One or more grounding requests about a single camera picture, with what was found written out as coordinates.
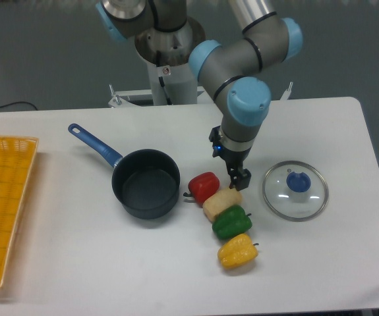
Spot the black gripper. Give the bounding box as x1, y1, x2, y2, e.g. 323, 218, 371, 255
208, 127, 252, 191

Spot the red bell pepper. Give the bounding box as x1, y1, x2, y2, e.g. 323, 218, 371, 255
183, 172, 220, 206

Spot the dark pot blue handle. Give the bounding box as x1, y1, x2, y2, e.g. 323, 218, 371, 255
68, 123, 181, 220

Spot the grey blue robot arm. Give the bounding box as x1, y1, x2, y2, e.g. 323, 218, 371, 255
96, 1, 303, 190

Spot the green bell pepper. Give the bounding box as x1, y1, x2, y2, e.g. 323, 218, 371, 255
212, 205, 252, 240

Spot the yellow bell pepper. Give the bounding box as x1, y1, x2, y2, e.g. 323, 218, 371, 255
218, 233, 258, 269

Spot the beige bread loaf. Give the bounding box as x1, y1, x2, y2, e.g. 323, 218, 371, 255
202, 188, 243, 223

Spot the glass lid blue knob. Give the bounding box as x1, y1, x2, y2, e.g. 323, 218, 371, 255
262, 161, 329, 222

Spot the white table bracket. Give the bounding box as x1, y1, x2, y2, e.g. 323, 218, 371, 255
280, 81, 293, 101

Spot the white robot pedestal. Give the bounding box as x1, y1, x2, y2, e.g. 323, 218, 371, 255
107, 16, 227, 109

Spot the black floor cable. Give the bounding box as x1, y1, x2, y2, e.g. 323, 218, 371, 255
0, 101, 39, 111

